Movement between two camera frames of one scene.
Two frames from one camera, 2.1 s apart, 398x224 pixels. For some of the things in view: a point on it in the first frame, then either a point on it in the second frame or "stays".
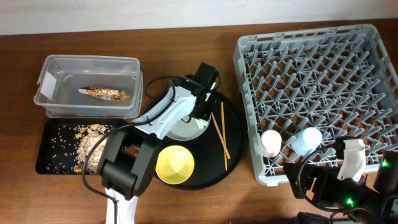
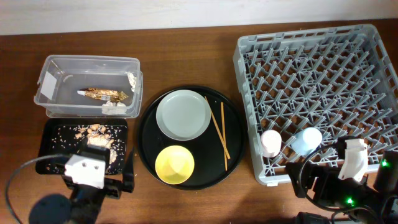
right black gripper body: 343,193 stays
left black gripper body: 205,112 -> 86,195
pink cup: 271,141 stays
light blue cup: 306,140 stays
